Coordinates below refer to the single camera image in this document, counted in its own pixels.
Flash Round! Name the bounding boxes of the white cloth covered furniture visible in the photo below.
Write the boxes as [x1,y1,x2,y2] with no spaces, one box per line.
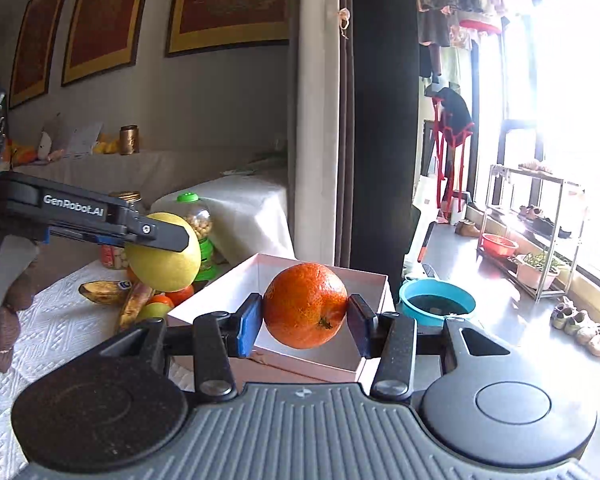
[149,167,294,267]

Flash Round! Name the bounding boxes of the pink planter with greens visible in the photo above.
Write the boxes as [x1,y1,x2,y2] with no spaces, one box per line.
[515,253,562,290]

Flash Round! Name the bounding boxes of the dark curtain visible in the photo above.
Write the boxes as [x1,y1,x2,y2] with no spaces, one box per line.
[337,0,422,292]

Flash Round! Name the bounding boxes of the plush toy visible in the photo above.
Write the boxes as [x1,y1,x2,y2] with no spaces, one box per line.
[34,114,64,162]

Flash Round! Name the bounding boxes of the person's left hand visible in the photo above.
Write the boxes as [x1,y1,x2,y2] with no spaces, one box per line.
[0,259,37,374]

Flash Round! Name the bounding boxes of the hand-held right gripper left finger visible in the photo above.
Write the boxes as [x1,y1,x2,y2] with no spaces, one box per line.
[99,292,265,396]

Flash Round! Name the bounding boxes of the white card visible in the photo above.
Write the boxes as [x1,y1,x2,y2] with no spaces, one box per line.
[62,122,104,159]

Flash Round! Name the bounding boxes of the black cloth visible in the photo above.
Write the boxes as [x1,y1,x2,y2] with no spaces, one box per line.
[424,87,474,132]

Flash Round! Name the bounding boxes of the green candy dispenser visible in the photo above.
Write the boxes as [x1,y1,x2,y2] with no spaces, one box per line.
[175,192,216,282]

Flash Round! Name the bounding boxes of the framed red painting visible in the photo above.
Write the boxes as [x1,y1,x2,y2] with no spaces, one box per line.
[61,0,156,86]
[165,0,294,58]
[8,0,74,110]

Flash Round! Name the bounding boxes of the red stool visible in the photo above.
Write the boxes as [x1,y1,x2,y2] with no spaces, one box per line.
[432,95,474,224]

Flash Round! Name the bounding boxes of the large orange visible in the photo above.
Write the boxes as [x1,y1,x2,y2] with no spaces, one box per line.
[263,262,349,350]

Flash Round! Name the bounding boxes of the brass cup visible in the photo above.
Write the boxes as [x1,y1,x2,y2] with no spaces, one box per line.
[118,124,140,156]

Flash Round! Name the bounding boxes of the white stick vacuum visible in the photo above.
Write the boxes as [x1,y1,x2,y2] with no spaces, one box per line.
[402,204,442,282]

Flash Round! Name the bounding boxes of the yellow-green pomelo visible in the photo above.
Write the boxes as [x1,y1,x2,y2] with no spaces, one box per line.
[124,212,203,294]

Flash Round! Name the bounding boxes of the red plastic basin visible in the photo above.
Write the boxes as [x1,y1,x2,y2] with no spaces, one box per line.
[481,233,520,259]

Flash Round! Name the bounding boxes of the brown spotted banana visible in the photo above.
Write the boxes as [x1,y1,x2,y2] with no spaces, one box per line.
[115,282,156,334]
[78,280,132,306]

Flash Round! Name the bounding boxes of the white cardboard box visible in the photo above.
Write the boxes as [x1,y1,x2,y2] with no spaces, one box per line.
[167,253,396,386]

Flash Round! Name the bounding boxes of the medium orange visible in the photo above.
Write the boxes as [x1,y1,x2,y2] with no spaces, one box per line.
[165,284,196,307]

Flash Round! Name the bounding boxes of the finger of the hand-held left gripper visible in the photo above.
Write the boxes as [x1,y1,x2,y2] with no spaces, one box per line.
[107,203,191,254]
[46,228,129,249]

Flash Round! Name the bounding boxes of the blue plastic basin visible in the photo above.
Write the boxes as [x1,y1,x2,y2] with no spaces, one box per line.
[397,277,477,329]

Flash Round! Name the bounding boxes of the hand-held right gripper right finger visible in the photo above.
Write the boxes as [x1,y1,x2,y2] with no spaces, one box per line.
[346,294,522,402]

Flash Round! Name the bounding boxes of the metal shoe rack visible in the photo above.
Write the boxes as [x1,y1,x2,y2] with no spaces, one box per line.
[477,163,587,303]

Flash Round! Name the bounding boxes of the glass jar with gold lid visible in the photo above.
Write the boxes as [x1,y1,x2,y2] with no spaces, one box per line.
[99,190,144,271]

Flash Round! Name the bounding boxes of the yellow fruit pile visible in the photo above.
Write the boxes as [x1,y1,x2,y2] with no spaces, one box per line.
[92,132,121,155]

